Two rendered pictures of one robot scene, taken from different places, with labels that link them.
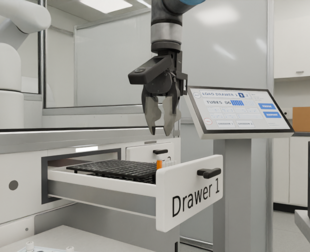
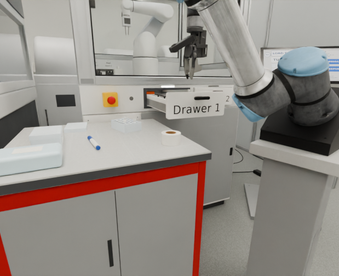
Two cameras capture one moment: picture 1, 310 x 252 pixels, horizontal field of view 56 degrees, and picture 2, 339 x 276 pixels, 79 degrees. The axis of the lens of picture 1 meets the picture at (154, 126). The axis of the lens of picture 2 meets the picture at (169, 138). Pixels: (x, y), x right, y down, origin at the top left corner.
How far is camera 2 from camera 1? 0.53 m
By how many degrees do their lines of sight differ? 36
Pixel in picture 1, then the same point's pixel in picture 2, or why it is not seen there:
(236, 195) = not seen: hidden behind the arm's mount
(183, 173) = (183, 96)
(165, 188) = (168, 101)
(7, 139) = (128, 79)
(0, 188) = (126, 98)
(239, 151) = not seen: hidden behind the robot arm
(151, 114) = (185, 68)
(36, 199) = (141, 105)
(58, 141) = (151, 81)
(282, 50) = not seen: outside the picture
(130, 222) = (195, 127)
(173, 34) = (194, 22)
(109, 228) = (181, 127)
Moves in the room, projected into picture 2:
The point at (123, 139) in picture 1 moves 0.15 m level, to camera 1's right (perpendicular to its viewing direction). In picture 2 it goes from (192, 82) to (216, 83)
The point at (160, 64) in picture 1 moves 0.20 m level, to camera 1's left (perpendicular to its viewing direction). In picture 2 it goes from (184, 41) to (148, 44)
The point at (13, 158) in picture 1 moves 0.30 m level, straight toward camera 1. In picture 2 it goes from (131, 87) to (107, 91)
